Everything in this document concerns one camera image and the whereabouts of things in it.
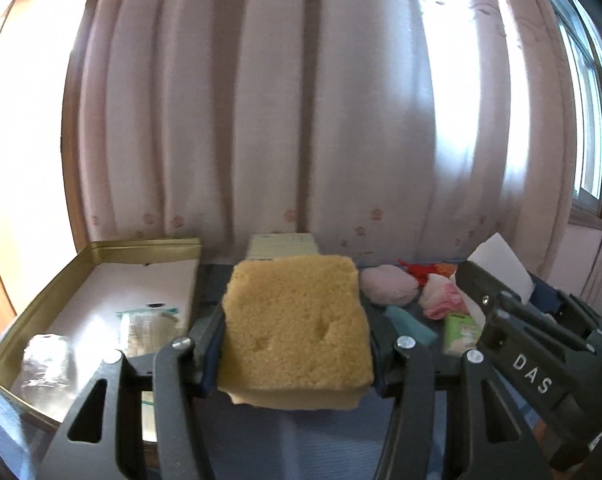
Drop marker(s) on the teal soft strip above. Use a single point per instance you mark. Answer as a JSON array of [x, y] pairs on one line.
[[411, 325]]

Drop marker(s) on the gold tin box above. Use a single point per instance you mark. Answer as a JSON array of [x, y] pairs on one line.
[[141, 251]]

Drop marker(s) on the clear plastic packet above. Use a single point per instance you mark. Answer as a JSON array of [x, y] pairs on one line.
[[151, 327]]

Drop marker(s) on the pale yellow tissue box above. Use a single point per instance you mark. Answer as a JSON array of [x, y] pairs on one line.
[[283, 246]]

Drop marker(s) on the pink floral curtain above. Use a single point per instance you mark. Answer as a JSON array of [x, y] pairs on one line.
[[306, 110]]

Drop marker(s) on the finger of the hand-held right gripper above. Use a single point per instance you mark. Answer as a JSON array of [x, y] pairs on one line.
[[481, 292], [576, 320]]

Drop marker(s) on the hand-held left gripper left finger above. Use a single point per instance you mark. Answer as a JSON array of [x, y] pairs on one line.
[[208, 367]]

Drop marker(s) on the red snack packet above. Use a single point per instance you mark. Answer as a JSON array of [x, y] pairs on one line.
[[423, 270]]

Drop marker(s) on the yellow sponge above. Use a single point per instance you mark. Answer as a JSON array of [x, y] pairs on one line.
[[296, 330]]

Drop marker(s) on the pink powder puff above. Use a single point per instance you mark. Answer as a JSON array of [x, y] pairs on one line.
[[388, 285]]

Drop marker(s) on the blue plaid tablecloth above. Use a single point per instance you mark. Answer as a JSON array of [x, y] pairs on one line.
[[291, 450]]

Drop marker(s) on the green tissue packet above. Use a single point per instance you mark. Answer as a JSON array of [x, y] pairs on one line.
[[460, 332]]

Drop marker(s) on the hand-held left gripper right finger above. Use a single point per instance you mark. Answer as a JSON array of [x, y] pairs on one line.
[[381, 362]]

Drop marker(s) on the white foam block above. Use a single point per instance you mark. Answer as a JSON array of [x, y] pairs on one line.
[[503, 262]]

